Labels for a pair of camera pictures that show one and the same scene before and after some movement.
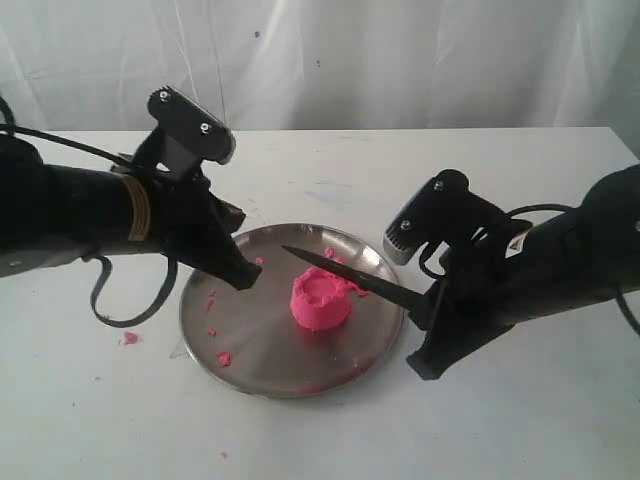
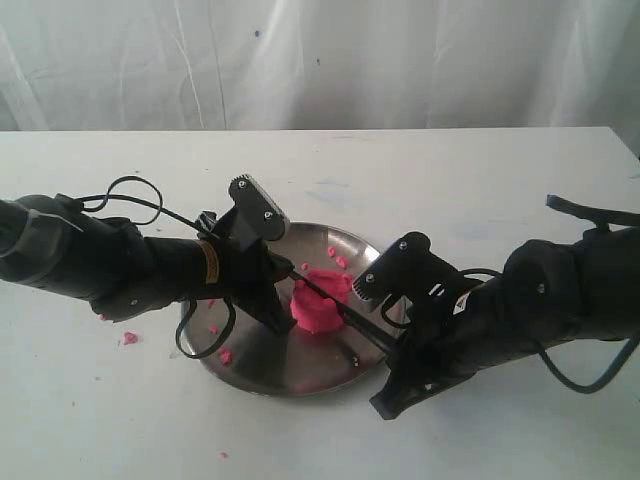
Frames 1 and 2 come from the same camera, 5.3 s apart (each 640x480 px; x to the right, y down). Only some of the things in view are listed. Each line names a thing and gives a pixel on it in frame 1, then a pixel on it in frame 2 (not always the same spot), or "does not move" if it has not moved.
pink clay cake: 320,300 does not move
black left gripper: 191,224 to 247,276
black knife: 374,284 to 356,317
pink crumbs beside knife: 329,252 does not move
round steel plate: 248,341 does not move
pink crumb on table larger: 130,338 does not move
